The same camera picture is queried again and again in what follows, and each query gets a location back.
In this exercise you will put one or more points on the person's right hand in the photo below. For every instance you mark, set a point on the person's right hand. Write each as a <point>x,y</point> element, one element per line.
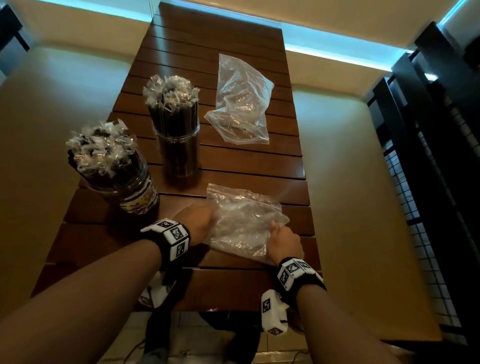
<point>285,245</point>

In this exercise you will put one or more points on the black wristband with white markers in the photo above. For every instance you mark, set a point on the black wristband with white markers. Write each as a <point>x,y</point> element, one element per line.
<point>307,283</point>
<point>155,238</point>

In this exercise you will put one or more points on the beige padded bench seat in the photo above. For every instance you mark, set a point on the beige padded bench seat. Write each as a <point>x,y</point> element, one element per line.
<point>356,206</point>
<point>48,150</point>

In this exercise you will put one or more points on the beige roller blind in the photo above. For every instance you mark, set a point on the beige roller blind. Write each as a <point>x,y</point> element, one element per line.
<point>356,15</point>
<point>465,18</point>

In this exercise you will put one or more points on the person's right forearm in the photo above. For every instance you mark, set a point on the person's right forearm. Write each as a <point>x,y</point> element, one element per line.
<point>337,330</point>

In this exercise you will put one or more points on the transparent plastic cup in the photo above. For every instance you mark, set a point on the transparent plastic cup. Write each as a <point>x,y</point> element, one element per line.
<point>180,153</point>
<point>138,195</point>

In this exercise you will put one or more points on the person's left hand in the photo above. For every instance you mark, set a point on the person's left hand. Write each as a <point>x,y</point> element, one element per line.
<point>195,221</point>

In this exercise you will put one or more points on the person's left forearm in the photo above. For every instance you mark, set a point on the person's left forearm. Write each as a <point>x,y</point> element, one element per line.
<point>82,300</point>

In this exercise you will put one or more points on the black slatted bench backrest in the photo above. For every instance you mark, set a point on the black slatted bench backrest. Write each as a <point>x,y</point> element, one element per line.
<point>442,157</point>
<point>9,26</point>

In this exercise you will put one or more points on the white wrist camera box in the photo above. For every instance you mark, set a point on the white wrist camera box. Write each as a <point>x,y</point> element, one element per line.
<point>155,292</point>
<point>273,315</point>

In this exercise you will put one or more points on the clear plastic zip bag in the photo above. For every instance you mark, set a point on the clear plastic zip bag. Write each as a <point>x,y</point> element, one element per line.
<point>240,105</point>
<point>243,225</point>

